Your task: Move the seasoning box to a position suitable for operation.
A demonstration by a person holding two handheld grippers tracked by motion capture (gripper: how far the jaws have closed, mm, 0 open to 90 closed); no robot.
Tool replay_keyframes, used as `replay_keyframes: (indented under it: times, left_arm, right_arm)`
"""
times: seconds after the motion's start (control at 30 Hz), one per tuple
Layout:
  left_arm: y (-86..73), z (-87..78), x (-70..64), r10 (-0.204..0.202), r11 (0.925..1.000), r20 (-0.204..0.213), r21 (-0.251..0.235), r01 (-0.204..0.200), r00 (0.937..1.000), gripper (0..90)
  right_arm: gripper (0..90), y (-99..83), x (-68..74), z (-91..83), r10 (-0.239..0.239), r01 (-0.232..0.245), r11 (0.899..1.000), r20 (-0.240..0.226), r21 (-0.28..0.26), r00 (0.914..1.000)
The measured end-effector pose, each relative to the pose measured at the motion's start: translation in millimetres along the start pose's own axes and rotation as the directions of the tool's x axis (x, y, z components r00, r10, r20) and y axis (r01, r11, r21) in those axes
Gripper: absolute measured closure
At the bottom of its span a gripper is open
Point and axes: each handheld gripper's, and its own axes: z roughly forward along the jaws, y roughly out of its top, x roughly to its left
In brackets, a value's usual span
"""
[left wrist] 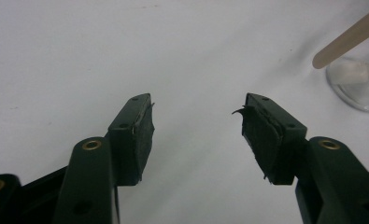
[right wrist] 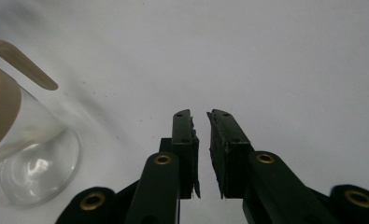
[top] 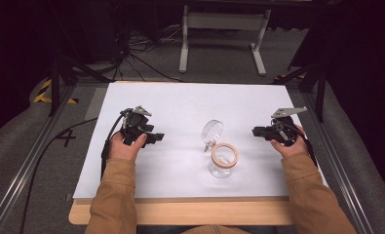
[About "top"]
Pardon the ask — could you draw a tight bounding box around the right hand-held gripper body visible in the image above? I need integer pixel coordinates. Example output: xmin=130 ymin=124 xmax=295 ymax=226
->
xmin=265 ymin=106 xmax=308 ymax=147

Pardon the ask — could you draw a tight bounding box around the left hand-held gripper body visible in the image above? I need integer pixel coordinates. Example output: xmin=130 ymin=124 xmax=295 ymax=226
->
xmin=119 ymin=105 xmax=153 ymax=147

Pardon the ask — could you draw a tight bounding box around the clear glass jar hinged lid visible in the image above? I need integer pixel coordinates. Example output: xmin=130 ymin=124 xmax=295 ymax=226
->
xmin=201 ymin=119 xmax=240 ymax=179

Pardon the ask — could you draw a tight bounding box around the person's right hand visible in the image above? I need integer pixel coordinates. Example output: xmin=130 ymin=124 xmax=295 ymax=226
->
xmin=270 ymin=125 xmax=309 ymax=161

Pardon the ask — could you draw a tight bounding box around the person's left hand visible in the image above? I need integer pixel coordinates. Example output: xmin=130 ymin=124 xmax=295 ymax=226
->
xmin=107 ymin=131 xmax=148 ymax=163

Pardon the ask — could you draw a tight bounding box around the white table sheet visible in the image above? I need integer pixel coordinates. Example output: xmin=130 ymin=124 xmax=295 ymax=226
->
xmin=72 ymin=81 xmax=328 ymax=200

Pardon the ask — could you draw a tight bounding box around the grey floor tape patch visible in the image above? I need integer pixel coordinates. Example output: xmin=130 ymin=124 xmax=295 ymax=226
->
xmin=84 ymin=86 xmax=109 ymax=121

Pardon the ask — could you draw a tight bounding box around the black tripod stand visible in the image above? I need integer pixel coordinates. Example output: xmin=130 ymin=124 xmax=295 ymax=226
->
xmin=272 ymin=59 xmax=328 ymax=124
xmin=48 ymin=53 xmax=114 ymax=118

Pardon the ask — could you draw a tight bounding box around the wooden table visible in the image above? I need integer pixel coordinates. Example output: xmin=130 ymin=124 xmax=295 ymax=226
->
xmin=68 ymin=196 xmax=295 ymax=226

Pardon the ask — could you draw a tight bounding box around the person's lap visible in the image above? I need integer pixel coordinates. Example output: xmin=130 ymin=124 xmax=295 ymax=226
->
xmin=137 ymin=224 xmax=279 ymax=234

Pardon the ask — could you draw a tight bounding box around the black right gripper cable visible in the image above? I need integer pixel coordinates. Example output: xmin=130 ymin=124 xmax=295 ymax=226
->
xmin=295 ymin=125 xmax=319 ymax=169

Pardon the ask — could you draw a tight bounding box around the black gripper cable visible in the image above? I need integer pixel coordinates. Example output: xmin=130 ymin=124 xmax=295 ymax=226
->
xmin=99 ymin=108 xmax=132 ymax=180
xmin=295 ymin=125 xmax=319 ymax=169

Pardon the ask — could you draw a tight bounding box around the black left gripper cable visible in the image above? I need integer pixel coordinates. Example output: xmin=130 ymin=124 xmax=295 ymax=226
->
xmin=99 ymin=108 xmax=132 ymax=180

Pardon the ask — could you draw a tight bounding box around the aluminium floor rail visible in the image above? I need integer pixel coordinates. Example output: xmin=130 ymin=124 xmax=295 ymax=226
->
xmin=0 ymin=83 xmax=78 ymax=234
xmin=301 ymin=92 xmax=377 ymax=234

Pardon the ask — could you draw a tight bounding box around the bundle of black floor cables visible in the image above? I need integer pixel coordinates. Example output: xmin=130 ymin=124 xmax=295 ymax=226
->
xmin=110 ymin=27 xmax=185 ymax=83

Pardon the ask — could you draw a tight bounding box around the black floor cable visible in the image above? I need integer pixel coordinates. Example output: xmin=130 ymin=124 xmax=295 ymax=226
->
xmin=19 ymin=117 xmax=98 ymax=234

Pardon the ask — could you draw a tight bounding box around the white metal stand frame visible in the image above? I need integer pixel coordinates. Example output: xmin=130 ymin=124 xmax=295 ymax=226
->
xmin=178 ymin=4 xmax=273 ymax=77

